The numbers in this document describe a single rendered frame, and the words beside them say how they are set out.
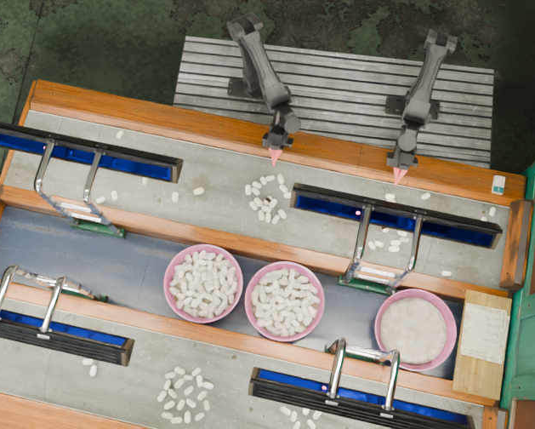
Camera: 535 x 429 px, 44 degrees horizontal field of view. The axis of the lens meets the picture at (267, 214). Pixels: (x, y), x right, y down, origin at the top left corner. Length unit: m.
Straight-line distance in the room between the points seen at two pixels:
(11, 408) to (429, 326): 1.39
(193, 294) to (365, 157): 0.77
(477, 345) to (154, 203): 1.19
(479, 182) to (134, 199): 1.21
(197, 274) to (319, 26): 1.66
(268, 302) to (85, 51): 1.81
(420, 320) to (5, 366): 1.39
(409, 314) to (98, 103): 1.34
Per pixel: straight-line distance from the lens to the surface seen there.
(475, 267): 2.36
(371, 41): 3.46
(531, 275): 2.27
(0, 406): 2.37
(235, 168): 2.36
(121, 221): 2.34
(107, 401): 2.29
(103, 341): 1.93
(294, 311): 2.25
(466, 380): 2.27
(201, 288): 2.26
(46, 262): 2.47
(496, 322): 2.31
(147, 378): 2.26
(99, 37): 3.56
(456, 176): 2.40
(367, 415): 1.89
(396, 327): 2.27
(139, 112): 2.46
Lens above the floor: 2.96
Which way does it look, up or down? 74 degrees down
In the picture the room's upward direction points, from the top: 4 degrees counter-clockwise
